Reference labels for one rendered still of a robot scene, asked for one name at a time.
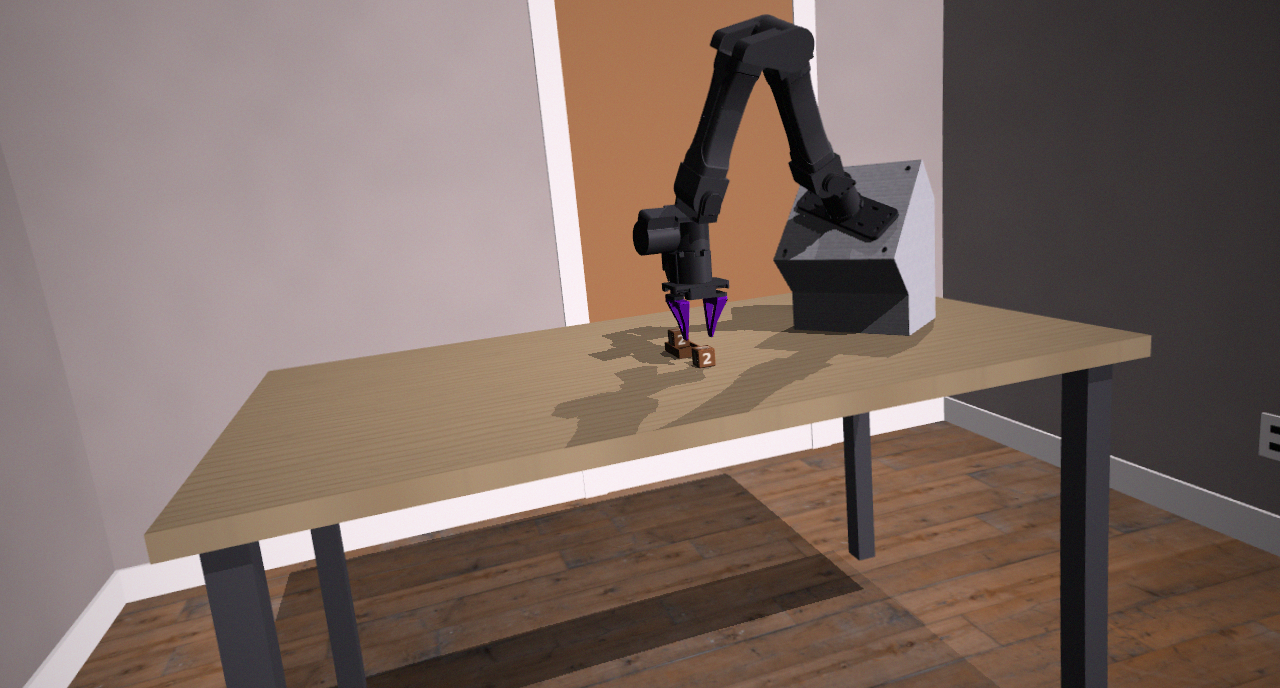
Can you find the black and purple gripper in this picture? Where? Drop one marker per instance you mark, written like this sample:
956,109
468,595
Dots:
695,282

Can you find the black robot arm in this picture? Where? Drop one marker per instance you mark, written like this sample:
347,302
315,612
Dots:
701,181

